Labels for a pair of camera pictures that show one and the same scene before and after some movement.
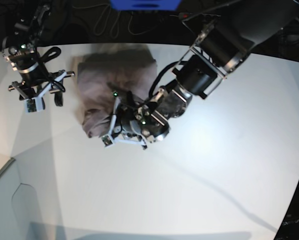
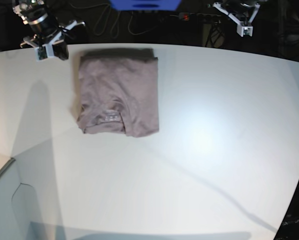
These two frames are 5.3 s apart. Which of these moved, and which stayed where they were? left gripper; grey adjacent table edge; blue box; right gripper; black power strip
Moved: right gripper; left gripper
Stayed: blue box; black power strip; grey adjacent table edge
